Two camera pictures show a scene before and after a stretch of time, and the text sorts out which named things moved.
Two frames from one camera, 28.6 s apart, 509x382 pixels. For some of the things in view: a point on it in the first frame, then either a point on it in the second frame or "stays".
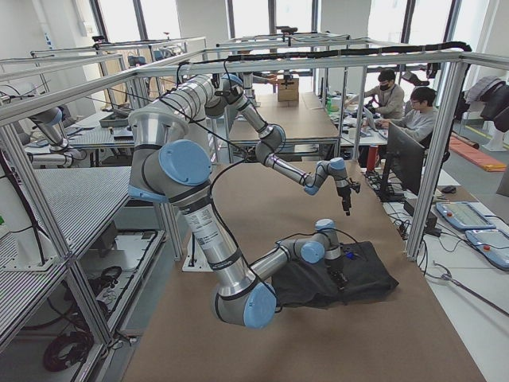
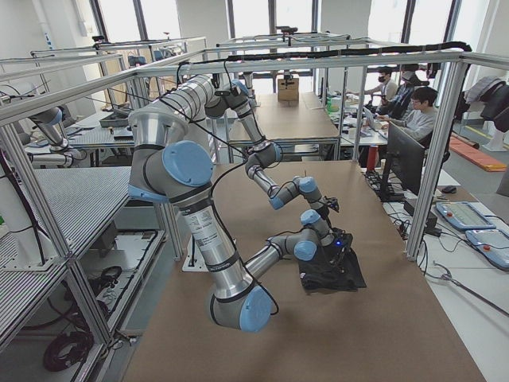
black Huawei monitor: [406, 157] stays
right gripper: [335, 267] -> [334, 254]
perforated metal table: [85, 201] stays
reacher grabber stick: [449, 277] stays
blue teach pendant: [463, 215] stays
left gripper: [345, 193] -> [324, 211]
